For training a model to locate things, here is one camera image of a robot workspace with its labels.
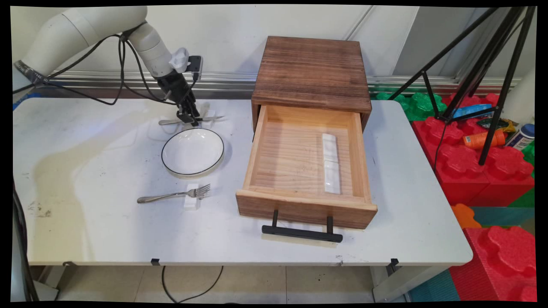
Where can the silver table knife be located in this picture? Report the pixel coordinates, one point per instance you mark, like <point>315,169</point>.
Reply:
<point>214,118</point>

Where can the black tripod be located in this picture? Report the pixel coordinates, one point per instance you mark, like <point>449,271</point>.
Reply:
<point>511,72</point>

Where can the white cutlery rest block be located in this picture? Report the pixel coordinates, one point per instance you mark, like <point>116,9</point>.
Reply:
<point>209,112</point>
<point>192,204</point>

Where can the light wooden drawer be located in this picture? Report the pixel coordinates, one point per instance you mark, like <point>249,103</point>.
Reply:
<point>291,158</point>

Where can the white bottle with blue cap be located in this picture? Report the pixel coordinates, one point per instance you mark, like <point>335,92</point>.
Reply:
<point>520,137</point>

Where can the teal foam mat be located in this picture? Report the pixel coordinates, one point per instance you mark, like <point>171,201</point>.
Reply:
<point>434,288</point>
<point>505,216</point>

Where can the small green foam block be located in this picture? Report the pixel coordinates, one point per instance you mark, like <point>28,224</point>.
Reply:
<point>530,154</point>

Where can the white table leg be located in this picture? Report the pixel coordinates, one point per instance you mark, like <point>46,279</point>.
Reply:
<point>398,286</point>

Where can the aluminium wall rail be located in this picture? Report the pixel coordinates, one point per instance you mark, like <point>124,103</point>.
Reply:
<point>385,81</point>

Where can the orange foam block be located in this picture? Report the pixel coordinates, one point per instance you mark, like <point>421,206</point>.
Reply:
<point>464,216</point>

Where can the blue flat packet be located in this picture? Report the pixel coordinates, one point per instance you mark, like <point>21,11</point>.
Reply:
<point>469,110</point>

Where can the orange bottle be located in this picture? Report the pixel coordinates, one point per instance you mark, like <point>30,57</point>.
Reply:
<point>477,140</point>

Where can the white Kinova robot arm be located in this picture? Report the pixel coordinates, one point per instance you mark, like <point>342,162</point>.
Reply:
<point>85,25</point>

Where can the dark wooden cabinet box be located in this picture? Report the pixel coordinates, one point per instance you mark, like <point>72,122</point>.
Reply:
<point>312,68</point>

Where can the white plate with black rim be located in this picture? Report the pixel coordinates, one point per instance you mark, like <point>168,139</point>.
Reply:
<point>192,152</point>

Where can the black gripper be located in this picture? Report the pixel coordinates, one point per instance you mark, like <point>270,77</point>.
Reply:
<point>175,87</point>

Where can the long white ceramic cutlery holder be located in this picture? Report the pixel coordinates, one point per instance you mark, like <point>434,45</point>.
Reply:
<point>330,162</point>

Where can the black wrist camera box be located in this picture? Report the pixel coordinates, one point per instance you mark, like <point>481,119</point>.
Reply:
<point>195,66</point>

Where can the silver fork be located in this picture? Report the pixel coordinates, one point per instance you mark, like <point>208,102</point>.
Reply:
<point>199,192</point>

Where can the large red foam block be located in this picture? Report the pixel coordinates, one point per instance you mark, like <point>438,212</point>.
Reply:
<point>462,171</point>

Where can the white rounded container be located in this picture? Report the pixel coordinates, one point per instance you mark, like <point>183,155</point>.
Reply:
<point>520,98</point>

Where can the white ribbed camera mount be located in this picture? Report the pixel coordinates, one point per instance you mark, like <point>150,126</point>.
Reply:
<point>180,59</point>

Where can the dark yellow snack packet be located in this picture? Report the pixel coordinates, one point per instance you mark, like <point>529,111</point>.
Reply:
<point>488,123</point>

